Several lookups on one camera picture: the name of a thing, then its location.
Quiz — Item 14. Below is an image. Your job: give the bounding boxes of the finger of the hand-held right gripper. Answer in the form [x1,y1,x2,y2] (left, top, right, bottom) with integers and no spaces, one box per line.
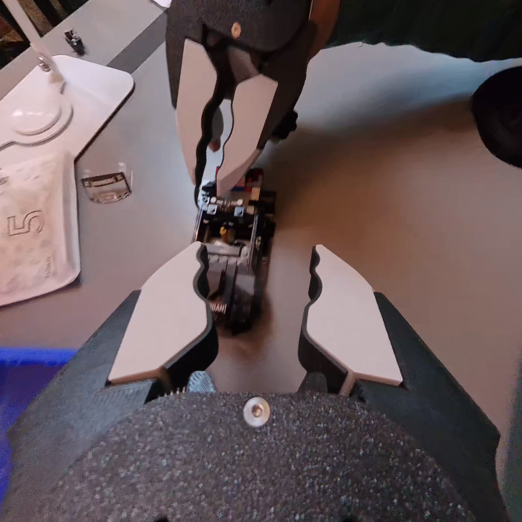
[175,39,224,201]
[215,75,281,195]

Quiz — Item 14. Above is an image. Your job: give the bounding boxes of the black wrist rest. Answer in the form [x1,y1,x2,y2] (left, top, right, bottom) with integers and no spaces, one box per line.
[472,67,522,168]

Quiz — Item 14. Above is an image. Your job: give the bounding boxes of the printed white paper bag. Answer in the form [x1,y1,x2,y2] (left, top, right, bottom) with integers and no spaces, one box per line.
[0,151,81,306]

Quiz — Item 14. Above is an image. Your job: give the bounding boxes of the person's right forearm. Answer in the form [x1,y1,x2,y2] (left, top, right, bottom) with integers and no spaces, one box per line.
[326,0,522,63]

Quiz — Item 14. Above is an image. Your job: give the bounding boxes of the black lego car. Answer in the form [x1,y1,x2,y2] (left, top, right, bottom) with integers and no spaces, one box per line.
[192,167,278,335]

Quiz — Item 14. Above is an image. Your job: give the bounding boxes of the white book stand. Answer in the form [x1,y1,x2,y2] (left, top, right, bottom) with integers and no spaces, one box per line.
[0,0,135,157]

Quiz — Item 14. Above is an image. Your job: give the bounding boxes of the person's right hand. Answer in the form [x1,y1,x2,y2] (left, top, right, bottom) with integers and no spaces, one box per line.
[309,0,342,58]

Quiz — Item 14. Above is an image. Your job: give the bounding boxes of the clear lego windshield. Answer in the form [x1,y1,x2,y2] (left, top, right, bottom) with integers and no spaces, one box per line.
[80,163,133,203]

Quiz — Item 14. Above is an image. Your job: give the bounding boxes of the black lego minifigure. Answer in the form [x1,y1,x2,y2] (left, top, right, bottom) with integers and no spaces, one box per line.
[64,29,85,55]

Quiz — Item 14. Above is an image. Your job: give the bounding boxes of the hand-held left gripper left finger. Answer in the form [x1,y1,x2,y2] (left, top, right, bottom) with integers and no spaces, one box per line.
[107,241,219,387]

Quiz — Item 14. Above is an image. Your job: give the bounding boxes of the blue plastic bin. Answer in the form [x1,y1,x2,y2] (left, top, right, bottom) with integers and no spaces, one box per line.
[0,347,78,490]

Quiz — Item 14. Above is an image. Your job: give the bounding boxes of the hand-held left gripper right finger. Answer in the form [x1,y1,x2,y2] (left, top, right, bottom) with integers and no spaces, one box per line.
[298,244,404,398]

